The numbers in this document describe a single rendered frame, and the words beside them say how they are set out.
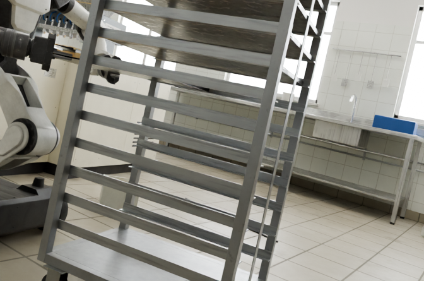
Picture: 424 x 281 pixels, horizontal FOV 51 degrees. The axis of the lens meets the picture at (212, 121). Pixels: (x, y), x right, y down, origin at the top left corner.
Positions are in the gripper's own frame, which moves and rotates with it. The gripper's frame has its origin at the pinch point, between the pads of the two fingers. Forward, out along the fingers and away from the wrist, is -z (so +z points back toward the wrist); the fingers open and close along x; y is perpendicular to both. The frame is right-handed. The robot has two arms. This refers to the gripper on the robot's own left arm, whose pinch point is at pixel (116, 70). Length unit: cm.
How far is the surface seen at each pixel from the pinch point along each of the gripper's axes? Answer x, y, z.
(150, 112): -14.6, 11.6, -21.0
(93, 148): -28, -16, -53
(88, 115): -18, -19, -50
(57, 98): -23, -2, 132
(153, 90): -5.5, 10.9, -20.4
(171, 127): -18.5, 18.4, -29.9
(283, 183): -28, 49, -67
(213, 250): -46, 13, -89
